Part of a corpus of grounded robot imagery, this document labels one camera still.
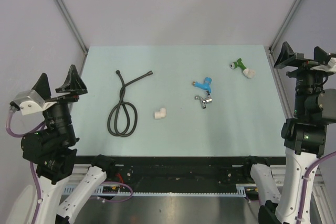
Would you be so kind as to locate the chrome metal faucet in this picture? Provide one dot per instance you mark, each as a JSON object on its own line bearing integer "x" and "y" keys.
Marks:
{"x": 204, "y": 101}

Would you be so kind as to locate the white elbow pipe fitting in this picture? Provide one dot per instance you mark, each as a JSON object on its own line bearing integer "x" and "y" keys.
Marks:
{"x": 160, "y": 114}

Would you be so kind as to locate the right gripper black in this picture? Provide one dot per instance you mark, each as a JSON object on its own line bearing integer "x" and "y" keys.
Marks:
{"x": 287, "y": 56}

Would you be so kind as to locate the white straight pipe fitting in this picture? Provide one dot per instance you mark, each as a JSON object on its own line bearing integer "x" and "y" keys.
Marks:
{"x": 249, "y": 73}

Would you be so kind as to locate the green plastic faucet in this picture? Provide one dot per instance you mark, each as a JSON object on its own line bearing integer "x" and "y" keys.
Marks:
{"x": 237, "y": 64}

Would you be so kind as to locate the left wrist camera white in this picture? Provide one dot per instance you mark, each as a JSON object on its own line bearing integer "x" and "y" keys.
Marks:
{"x": 30, "y": 102}

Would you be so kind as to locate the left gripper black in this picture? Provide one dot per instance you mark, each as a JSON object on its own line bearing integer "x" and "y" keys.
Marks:
{"x": 74, "y": 83}

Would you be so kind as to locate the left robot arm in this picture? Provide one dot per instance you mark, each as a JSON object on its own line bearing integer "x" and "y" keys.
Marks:
{"x": 52, "y": 149}

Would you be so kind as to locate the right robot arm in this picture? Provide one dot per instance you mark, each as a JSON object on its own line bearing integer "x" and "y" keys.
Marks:
{"x": 304, "y": 136}

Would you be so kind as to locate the perforated cable tray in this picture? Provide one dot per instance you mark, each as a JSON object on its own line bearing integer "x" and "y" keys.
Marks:
{"x": 109, "y": 191}

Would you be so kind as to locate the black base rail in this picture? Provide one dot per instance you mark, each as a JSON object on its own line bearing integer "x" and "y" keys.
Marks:
{"x": 186, "y": 175}

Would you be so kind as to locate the blue plastic faucet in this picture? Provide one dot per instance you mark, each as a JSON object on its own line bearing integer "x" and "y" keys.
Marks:
{"x": 205, "y": 85}

